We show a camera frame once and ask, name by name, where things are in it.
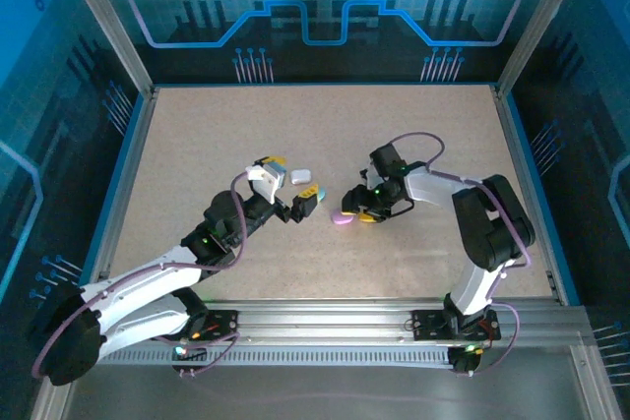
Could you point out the small circuit board with LED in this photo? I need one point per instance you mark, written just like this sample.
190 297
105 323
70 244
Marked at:
189 358
465 361

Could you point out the aluminium side rail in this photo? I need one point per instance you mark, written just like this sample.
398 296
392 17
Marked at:
515 144
127 184

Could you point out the aluminium frame post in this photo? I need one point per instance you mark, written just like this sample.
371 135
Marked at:
541 21
106 21

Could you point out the aluminium mounting rail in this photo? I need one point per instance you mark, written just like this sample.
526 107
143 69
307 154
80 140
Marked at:
320 321

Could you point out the pinkish purple charging case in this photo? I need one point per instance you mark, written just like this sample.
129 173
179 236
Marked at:
341 219

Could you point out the grey metal shelf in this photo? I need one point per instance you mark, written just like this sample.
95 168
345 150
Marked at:
320 395

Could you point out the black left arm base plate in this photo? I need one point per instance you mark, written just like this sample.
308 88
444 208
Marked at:
227 324

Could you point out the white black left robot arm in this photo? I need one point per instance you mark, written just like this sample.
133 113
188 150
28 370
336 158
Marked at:
143 321

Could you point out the white charging case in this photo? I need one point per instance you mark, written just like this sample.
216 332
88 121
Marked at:
300 176

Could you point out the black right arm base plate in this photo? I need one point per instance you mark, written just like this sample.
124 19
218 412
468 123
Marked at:
425 324

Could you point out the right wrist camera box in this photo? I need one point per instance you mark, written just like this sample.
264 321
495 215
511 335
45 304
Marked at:
371 178

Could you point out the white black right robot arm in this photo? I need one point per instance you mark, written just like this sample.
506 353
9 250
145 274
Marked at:
472 287

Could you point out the light blue charging case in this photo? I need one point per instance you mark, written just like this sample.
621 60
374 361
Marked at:
322 194

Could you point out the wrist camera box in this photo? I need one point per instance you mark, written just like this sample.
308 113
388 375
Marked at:
266 181
371 178

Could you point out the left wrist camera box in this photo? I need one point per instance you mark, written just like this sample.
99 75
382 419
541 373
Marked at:
266 181

